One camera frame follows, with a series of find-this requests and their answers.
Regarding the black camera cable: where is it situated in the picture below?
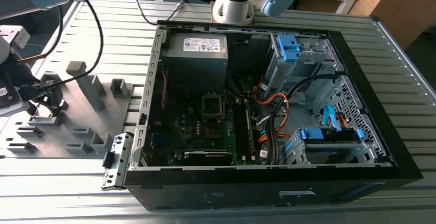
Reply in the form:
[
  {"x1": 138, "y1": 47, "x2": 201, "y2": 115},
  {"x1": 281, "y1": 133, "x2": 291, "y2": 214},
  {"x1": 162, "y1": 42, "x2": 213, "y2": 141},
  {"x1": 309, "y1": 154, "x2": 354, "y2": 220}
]
[{"x1": 38, "y1": 0, "x2": 106, "y2": 88}]

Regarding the grey hinged slot bracket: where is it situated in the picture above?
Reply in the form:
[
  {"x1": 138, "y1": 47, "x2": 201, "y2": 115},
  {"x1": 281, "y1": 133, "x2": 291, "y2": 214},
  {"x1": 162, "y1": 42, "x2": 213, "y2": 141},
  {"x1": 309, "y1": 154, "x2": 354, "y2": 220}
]
[{"x1": 102, "y1": 131, "x2": 135, "y2": 191}]

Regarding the black cooling fan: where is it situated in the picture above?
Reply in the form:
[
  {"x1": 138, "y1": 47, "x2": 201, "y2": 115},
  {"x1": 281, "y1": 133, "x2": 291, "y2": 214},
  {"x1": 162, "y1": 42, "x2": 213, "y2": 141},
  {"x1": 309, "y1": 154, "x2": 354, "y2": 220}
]
[{"x1": 229, "y1": 71, "x2": 259, "y2": 96}]

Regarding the hard disk in blue carrier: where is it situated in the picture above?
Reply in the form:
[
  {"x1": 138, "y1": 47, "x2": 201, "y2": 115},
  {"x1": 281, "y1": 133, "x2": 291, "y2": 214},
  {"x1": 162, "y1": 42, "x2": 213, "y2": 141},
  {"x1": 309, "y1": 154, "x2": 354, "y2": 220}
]
[{"x1": 299, "y1": 127, "x2": 365, "y2": 144}]

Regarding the grey metal drive cage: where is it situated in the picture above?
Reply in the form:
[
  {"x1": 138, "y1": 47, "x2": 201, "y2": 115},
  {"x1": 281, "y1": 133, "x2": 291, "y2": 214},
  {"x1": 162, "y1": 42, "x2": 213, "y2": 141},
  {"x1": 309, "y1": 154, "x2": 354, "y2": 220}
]
[{"x1": 265, "y1": 33, "x2": 346, "y2": 96}]

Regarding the grey ribbon wire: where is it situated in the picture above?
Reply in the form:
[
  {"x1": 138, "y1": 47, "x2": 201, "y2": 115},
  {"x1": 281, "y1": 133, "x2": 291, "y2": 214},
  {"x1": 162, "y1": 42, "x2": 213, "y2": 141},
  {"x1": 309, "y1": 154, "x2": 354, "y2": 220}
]
[{"x1": 257, "y1": 114, "x2": 273, "y2": 129}]

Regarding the grey power supply unit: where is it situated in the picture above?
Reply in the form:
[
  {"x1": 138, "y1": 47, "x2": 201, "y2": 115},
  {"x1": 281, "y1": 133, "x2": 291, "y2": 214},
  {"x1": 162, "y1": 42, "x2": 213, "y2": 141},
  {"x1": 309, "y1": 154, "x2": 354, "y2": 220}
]
[{"x1": 159, "y1": 32, "x2": 230, "y2": 92}]

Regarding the orange yellow wire bundle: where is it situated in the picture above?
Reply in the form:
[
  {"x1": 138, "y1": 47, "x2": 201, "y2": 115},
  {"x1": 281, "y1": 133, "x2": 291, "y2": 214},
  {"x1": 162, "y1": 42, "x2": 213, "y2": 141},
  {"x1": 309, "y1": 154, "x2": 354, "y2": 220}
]
[{"x1": 254, "y1": 93, "x2": 291, "y2": 147}]

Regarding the grey metal disk bay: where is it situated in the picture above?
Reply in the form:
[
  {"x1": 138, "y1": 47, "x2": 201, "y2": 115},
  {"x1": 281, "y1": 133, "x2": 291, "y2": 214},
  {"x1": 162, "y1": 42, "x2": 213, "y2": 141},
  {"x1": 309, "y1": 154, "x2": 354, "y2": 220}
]
[{"x1": 282, "y1": 128, "x2": 393, "y2": 166}]

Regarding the orange yellow disk wire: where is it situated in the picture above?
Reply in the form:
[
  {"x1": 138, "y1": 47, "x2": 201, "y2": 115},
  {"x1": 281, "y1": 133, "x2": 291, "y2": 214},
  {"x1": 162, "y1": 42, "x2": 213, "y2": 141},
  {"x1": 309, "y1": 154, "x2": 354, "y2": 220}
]
[{"x1": 335, "y1": 113, "x2": 354, "y2": 132}]

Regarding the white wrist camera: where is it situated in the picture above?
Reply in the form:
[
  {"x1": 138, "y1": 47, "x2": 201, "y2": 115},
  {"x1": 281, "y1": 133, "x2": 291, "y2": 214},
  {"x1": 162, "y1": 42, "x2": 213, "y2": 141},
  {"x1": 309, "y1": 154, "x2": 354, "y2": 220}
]
[{"x1": 0, "y1": 80, "x2": 29, "y2": 117}]

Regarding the CPU socket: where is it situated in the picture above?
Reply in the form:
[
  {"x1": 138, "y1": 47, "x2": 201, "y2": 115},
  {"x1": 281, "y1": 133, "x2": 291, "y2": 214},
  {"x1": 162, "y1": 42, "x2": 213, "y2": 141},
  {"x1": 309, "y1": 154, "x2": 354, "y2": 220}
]
[{"x1": 203, "y1": 122, "x2": 225, "y2": 141}]

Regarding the grey box wrist camera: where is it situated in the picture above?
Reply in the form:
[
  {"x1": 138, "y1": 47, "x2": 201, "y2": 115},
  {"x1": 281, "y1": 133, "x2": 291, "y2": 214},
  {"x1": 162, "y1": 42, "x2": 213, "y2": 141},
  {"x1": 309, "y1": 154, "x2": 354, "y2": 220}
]
[{"x1": 0, "y1": 24, "x2": 33, "y2": 51}]

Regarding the brown sheathed cable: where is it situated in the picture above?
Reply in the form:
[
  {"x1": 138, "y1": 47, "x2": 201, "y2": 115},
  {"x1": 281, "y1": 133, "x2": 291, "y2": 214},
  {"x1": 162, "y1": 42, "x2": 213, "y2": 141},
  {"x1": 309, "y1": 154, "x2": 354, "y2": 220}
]
[{"x1": 17, "y1": 4, "x2": 66, "y2": 63}]

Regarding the black PC case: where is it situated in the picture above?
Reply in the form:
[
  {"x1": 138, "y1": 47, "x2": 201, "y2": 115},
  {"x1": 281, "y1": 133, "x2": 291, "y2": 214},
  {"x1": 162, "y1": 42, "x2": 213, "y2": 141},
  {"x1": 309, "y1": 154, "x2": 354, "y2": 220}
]
[{"x1": 123, "y1": 19, "x2": 425, "y2": 211}]

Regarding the light blue data wire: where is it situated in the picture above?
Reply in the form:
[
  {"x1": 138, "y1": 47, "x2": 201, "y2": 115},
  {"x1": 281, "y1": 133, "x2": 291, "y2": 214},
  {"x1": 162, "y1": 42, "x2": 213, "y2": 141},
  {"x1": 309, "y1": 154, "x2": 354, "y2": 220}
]
[{"x1": 326, "y1": 105, "x2": 345, "y2": 133}]

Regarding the grey parts rack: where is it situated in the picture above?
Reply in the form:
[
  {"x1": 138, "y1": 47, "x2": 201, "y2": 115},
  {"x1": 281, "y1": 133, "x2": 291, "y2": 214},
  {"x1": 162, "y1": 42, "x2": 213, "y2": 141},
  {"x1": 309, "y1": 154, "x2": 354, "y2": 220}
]
[{"x1": 0, "y1": 60, "x2": 146, "y2": 160}]

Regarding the black graphics card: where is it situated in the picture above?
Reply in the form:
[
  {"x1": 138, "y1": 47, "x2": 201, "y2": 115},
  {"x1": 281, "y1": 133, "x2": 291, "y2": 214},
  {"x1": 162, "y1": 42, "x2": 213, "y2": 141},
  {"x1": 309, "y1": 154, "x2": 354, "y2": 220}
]
[{"x1": 183, "y1": 151, "x2": 235, "y2": 166}]

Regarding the cable with metal plug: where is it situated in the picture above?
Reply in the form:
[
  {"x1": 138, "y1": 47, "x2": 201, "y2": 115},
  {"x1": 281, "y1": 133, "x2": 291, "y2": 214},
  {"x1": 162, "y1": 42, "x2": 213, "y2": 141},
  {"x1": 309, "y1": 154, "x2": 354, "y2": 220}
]
[{"x1": 169, "y1": 1, "x2": 189, "y2": 19}]

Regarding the silver CPU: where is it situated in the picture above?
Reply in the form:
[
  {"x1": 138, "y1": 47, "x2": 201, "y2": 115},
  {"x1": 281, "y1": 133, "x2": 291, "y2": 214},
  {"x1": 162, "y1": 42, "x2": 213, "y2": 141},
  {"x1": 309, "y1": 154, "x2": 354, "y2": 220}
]
[{"x1": 34, "y1": 103, "x2": 55, "y2": 119}]

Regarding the black RAM slot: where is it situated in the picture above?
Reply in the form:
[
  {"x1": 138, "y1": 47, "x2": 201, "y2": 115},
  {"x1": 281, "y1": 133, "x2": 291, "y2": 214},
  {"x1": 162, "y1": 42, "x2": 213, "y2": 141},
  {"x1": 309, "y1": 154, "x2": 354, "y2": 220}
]
[
  {"x1": 234, "y1": 99, "x2": 247, "y2": 160},
  {"x1": 230, "y1": 99, "x2": 243, "y2": 160},
  {"x1": 238, "y1": 99, "x2": 253, "y2": 160}
]

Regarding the green motherboard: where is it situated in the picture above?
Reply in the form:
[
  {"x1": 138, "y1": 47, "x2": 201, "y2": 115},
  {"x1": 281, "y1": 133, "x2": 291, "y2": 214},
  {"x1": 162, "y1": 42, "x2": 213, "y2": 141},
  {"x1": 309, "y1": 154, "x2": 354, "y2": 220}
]
[{"x1": 146, "y1": 81, "x2": 266, "y2": 167}]

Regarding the blue plastic bay latch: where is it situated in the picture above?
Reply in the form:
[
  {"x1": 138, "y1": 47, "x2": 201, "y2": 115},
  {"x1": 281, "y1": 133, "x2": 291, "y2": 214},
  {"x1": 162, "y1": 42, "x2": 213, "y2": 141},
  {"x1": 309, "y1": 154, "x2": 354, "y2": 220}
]
[{"x1": 277, "y1": 33, "x2": 303, "y2": 62}]

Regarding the wooden cabinet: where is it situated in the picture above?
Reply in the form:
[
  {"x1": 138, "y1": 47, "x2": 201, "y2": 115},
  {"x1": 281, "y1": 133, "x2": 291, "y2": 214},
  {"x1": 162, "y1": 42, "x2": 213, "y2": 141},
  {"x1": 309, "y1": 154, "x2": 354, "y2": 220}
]
[{"x1": 350, "y1": 0, "x2": 436, "y2": 51}]

